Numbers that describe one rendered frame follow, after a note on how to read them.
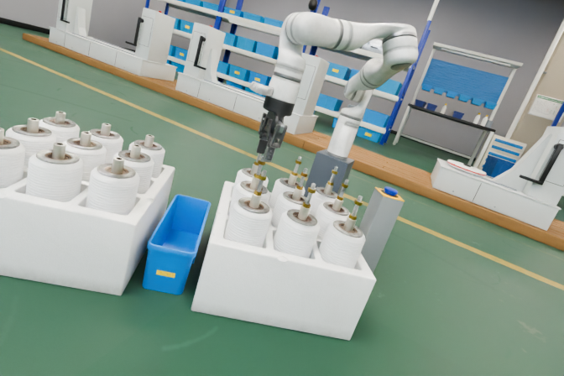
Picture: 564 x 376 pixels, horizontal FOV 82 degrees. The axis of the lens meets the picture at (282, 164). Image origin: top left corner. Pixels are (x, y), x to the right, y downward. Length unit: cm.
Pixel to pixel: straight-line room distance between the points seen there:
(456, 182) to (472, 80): 417
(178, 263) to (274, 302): 24
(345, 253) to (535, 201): 231
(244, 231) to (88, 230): 31
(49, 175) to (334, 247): 62
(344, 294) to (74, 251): 59
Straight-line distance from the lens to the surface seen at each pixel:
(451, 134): 920
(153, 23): 412
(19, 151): 86
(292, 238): 75
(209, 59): 371
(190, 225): 108
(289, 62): 78
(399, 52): 96
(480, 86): 687
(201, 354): 75
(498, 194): 292
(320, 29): 79
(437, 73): 684
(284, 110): 79
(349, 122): 135
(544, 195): 306
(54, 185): 80
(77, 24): 522
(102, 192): 76
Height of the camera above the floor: 55
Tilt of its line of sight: 15 degrees down
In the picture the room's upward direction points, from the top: 18 degrees clockwise
